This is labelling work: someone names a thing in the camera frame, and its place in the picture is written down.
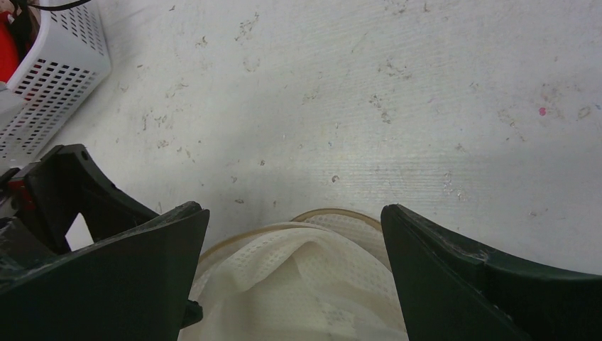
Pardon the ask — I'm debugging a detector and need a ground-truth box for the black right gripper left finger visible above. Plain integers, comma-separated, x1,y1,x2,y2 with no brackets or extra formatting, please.
1,202,210,340

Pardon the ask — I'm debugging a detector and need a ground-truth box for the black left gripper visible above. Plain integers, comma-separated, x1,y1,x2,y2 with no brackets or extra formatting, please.
1,144,160,264

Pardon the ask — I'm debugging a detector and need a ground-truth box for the white perforated plastic basket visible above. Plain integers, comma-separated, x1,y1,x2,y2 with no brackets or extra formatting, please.
1,1,111,164

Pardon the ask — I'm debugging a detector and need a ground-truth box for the white mesh bag beige trim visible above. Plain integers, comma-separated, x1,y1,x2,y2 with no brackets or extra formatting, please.
178,208,408,340

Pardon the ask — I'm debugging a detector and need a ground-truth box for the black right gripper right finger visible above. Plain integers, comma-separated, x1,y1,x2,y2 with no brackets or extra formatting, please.
381,205,601,340

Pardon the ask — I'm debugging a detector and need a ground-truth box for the red bra black trim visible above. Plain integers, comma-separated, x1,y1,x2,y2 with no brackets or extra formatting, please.
1,11,21,83

